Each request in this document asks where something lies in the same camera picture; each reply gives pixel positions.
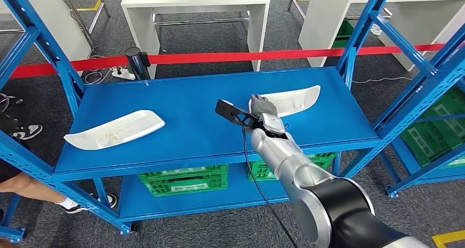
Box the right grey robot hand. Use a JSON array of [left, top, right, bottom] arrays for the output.
[[248, 94, 279, 118]]

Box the white plastic part with scribble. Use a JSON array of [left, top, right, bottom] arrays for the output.
[[63, 109, 166, 151]]

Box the red barrier belt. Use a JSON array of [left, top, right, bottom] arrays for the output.
[[9, 43, 446, 80]]

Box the white power strip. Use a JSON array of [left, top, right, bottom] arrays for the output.
[[110, 67, 136, 81]]

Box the black white sneaker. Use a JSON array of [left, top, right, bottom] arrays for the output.
[[13, 124, 43, 141], [65, 192, 118, 215]]

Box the person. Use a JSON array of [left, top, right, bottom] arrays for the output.
[[0, 159, 118, 248]]

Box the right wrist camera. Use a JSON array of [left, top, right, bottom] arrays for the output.
[[214, 98, 263, 133]]

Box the black camera cable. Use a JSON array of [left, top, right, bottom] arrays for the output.
[[232, 115, 299, 248]]

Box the chrome metal frame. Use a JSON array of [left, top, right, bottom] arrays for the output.
[[287, 0, 393, 21], [52, 0, 111, 50]]

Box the thin white cable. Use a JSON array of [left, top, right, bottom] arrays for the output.
[[351, 76, 414, 84]]

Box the black barrier post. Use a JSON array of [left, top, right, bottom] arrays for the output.
[[124, 47, 151, 81]]

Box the white power cable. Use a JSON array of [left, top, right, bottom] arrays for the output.
[[84, 55, 114, 85]]

